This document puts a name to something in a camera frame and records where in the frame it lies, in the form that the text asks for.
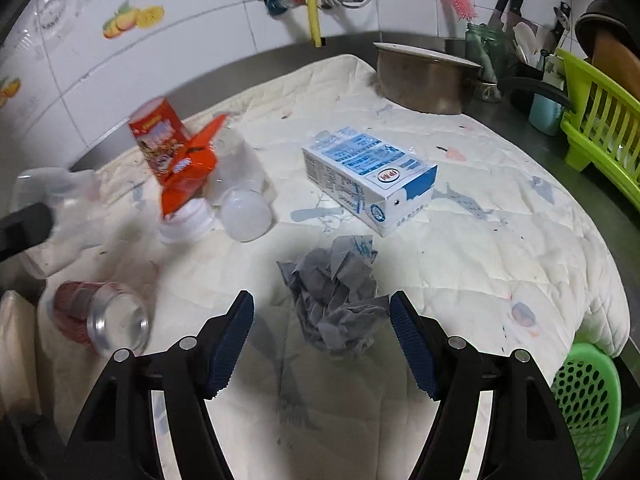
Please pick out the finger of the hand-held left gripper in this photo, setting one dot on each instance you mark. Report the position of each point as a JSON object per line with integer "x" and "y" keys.
{"x": 27, "y": 227}

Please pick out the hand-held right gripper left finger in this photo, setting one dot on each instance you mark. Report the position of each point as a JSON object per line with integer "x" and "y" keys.
{"x": 230, "y": 347}

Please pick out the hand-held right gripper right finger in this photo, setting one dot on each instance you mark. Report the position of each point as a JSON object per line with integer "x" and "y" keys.
{"x": 414, "y": 347}

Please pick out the grey paper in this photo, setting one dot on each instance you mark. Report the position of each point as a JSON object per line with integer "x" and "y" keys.
{"x": 335, "y": 300}

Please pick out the red aluminium can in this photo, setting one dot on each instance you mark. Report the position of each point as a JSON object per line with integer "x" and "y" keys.
{"x": 112, "y": 317}

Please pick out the white ribbed plastic cup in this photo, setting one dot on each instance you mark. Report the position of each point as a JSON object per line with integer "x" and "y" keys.
{"x": 187, "y": 227}

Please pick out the frosted plastic cup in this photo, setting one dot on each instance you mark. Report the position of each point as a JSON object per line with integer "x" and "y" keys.
{"x": 247, "y": 217}

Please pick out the red snack canister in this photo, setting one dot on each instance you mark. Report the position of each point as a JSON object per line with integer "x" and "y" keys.
{"x": 150, "y": 135}

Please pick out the orange snack packet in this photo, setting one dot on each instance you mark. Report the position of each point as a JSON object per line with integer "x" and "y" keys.
{"x": 187, "y": 175}

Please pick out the green plastic basket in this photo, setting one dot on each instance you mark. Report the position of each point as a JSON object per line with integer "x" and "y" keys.
{"x": 585, "y": 400}

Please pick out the blue white milk carton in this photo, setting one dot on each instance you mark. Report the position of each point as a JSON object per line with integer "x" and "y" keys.
{"x": 360, "y": 175}

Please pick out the printed quilted blanket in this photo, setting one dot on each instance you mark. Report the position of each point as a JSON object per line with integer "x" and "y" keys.
{"x": 480, "y": 265}

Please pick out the steel pot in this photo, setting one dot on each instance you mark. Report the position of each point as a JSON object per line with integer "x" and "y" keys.
{"x": 425, "y": 87}

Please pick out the teal plastic container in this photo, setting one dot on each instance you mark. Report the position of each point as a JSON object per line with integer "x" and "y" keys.
{"x": 545, "y": 115}

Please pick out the white printed plate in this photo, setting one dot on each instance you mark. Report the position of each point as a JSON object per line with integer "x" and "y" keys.
{"x": 425, "y": 52}

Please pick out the black knife holder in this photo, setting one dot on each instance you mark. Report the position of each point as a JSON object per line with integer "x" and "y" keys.
{"x": 530, "y": 70}

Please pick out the green dish rack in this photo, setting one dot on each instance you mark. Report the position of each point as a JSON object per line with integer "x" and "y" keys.
{"x": 605, "y": 110}

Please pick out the green glass jar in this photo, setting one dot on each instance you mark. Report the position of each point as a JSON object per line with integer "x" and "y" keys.
{"x": 487, "y": 50}

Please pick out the white spatula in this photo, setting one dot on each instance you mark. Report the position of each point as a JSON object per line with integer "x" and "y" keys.
{"x": 525, "y": 40}

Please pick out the blue red water valve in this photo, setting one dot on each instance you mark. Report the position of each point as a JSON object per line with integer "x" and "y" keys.
{"x": 280, "y": 2}

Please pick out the yellow gas pipe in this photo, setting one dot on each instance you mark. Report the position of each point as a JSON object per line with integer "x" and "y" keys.
{"x": 315, "y": 5}

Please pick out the brown pot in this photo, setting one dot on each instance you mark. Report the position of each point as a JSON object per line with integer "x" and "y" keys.
{"x": 617, "y": 42}

